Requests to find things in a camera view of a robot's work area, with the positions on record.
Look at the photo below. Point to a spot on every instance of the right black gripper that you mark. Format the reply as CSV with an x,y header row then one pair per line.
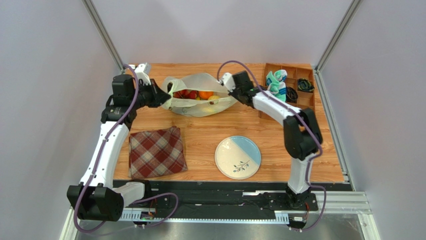
x,y
233,93

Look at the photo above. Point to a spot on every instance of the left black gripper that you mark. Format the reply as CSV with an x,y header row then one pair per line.
x,y
159,96

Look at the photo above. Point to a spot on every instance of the red fake strawberry bunch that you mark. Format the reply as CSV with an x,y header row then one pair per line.
x,y
186,94

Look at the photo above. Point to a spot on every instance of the orange fake fruit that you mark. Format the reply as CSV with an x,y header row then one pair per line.
x,y
205,95

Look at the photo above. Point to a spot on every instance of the white plastic bag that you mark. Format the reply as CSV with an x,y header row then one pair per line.
x,y
194,107

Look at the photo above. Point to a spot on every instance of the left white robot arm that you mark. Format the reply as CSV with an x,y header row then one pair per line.
x,y
94,198

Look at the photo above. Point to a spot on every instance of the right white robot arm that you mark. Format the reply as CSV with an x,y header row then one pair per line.
x,y
302,137

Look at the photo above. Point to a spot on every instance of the red plaid cloth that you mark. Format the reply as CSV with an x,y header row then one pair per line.
x,y
156,153

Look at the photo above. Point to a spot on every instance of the brown wooden organizer tray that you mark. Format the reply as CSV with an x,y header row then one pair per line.
x,y
300,83

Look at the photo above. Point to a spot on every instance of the blue and cream plate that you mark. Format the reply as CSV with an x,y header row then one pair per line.
x,y
237,157

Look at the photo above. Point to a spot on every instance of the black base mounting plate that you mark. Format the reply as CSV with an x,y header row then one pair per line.
x,y
221,200

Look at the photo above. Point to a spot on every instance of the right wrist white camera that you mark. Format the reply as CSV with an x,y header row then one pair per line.
x,y
227,81

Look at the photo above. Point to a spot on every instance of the wrist white camera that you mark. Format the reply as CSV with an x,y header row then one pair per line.
x,y
142,72
227,81

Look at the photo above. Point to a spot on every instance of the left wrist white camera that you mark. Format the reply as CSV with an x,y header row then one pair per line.
x,y
142,72

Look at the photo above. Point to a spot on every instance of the aluminium frame rail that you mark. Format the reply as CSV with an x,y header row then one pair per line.
x,y
345,215

